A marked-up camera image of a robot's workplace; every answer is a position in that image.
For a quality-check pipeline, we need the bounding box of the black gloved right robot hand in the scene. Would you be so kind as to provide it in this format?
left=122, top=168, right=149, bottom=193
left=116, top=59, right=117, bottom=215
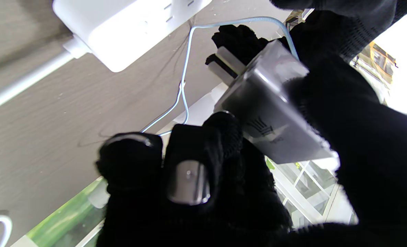
left=95, top=55, right=407, bottom=247

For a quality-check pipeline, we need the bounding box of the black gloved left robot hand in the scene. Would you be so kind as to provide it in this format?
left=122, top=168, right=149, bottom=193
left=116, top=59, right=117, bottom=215
left=205, top=0, right=407, bottom=70

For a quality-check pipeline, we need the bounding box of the grey USB charger adapter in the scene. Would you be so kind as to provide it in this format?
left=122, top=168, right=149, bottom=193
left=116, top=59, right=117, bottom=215
left=207, top=40, right=338, bottom=164

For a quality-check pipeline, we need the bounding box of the light blue braided USB cable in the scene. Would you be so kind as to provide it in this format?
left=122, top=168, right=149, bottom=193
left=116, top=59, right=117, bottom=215
left=141, top=17, right=300, bottom=137

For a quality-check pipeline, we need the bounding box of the white power strip with cord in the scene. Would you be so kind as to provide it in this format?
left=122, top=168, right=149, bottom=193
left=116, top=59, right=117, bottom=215
left=0, top=0, right=213, bottom=247

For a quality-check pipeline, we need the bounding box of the printed garden window backdrop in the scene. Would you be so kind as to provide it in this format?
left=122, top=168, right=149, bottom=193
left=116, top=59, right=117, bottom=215
left=10, top=0, right=407, bottom=247

